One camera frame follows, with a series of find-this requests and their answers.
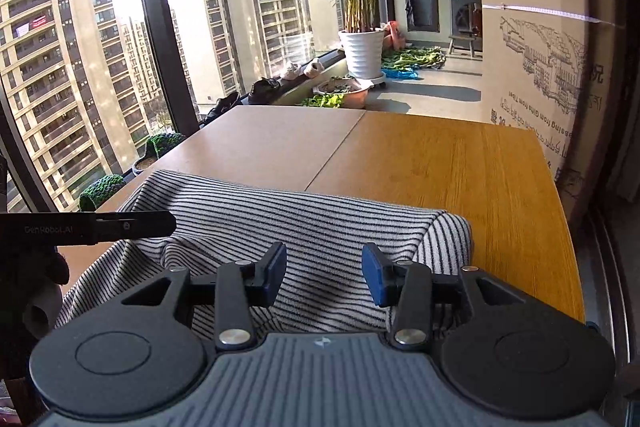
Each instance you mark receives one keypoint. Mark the small wooden stool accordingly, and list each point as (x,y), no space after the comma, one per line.
(464,44)

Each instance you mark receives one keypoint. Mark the large printed cardboard box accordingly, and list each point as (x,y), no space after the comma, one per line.
(540,72)

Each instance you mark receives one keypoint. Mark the pile of green vegetables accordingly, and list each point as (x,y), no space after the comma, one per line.
(415,58)

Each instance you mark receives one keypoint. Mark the grey striped shirt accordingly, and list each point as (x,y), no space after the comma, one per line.
(310,217)

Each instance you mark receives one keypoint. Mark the pink basin with vegetables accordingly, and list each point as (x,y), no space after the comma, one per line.
(340,94)

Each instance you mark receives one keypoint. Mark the black shoe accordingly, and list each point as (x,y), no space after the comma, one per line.
(265,91)
(220,108)

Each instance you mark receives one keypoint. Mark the white pink shoe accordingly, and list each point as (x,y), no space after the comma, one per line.
(291,71)
(313,68)

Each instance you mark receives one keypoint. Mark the grey appliance with fan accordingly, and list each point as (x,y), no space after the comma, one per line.
(466,9)

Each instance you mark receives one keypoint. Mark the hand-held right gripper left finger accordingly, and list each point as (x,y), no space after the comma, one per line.
(274,274)

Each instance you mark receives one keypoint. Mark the orange plastic bag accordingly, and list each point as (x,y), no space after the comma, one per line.
(393,36)

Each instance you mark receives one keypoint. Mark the green knitted slipper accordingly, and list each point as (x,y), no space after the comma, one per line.
(102,192)
(162,149)

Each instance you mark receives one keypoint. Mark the white ribbed plant pot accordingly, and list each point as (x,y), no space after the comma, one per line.
(361,54)

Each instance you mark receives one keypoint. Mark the blue plastic bag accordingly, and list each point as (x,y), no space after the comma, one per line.
(400,74)

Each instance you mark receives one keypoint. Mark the person's left hand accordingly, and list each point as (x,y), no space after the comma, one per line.
(47,267)

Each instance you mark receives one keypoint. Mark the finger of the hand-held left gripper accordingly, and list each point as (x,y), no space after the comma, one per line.
(140,224)

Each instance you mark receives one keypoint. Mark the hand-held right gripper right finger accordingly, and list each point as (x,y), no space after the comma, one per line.
(374,274)

